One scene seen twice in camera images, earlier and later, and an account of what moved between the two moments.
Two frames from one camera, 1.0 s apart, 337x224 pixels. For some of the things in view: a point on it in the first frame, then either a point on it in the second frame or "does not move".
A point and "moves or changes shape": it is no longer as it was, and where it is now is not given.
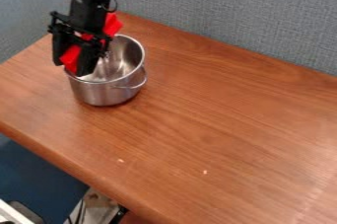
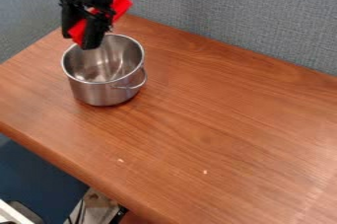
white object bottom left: x=17 y=212 does not move
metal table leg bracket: x=96 y=209 does not move
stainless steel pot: x=119 y=80 does not move
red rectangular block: x=70 y=57 moves or changes shape
